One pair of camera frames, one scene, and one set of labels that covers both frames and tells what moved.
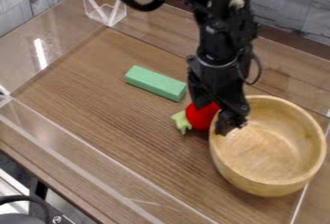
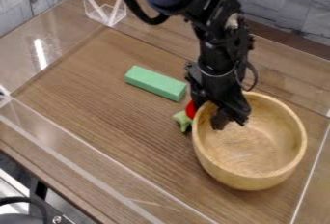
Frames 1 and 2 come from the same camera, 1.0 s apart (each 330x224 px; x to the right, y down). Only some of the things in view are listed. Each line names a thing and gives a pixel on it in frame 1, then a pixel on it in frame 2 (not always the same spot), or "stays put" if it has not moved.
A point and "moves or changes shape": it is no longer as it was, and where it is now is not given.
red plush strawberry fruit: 201,118 -> 185,117
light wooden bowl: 271,154 moves or changes shape
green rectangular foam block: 158,82 stays put
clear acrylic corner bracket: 106,14 stays put
